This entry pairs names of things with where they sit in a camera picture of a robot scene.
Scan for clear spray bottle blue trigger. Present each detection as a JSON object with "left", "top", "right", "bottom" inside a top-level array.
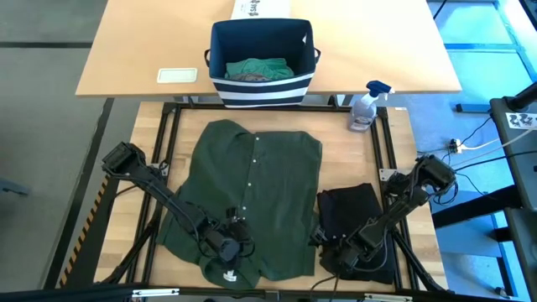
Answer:
[{"left": 347, "top": 80, "right": 396, "bottom": 133}]

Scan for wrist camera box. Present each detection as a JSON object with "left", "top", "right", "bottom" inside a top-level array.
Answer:
[
  {"left": 310, "top": 226, "right": 331, "bottom": 248},
  {"left": 226, "top": 206, "right": 247, "bottom": 223}
]

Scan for navy white striped fabric bin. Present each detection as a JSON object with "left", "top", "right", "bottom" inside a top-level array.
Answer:
[{"left": 204, "top": 18, "right": 322, "bottom": 109}]

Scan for dark green garment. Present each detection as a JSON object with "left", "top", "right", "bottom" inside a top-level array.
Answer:
[{"left": 155, "top": 119, "right": 324, "bottom": 290}]

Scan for black floor cables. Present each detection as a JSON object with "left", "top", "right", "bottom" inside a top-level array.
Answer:
[{"left": 417, "top": 117, "right": 537, "bottom": 206}]

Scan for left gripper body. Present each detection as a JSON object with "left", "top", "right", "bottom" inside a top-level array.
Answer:
[{"left": 205, "top": 226, "right": 255, "bottom": 263}]

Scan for black metal table frame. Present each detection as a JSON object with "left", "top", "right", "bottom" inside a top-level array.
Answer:
[{"left": 94, "top": 102, "right": 452, "bottom": 302}]

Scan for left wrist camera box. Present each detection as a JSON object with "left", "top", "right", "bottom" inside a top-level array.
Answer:
[{"left": 226, "top": 206, "right": 247, "bottom": 223}]

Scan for black cable with yellow tag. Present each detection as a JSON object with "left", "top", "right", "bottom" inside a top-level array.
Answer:
[{"left": 309, "top": 251, "right": 389, "bottom": 294}]

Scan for yellow black hazard tape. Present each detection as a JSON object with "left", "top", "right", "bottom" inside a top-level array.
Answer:
[{"left": 58, "top": 175, "right": 109, "bottom": 289}]

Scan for white cardboard box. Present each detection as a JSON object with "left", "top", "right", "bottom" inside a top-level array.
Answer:
[{"left": 231, "top": 0, "right": 292, "bottom": 20}]

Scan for black garment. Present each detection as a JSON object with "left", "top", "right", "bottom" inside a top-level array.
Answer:
[{"left": 316, "top": 182, "right": 398, "bottom": 285}]

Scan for light green garment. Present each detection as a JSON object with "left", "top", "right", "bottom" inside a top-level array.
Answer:
[{"left": 225, "top": 57, "right": 295, "bottom": 81}]

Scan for light wooden desk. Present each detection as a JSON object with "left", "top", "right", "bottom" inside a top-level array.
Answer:
[{"left": 75, "top": 0, "right": 462, "bottom": 98}]

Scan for white label with black marks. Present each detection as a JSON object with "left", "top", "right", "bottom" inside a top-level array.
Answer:
[{"left": 505, "top": 112, "right": 537, "bottom": 130}]

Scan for black equipment cart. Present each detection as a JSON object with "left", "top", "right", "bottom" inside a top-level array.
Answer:
[{"left": 489, "top": 81, "right": 537, "bottom": 302}]

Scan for black looped gripper cable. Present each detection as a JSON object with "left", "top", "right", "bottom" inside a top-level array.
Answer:
[{"left": 196, "top": 234, "right": 257, "bottom": 261}]

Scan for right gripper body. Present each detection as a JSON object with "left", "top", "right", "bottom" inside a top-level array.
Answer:
[{"left": 331, "top": 238, "right": 370, "bottom": 273}]

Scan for white rectangular desk plate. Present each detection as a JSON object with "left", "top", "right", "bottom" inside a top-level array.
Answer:
[{"left": 156, "top": 67, "right": 199, "bottom": 84}]

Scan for grey floor object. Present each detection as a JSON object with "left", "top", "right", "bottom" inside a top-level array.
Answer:
[{"left": 0, "top": 179, "right": 33, "bottom": 197}]

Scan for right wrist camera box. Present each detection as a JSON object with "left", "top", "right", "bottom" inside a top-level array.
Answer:
[{"left": 310, "top": 226, "right": 331, "bottom": 248}]

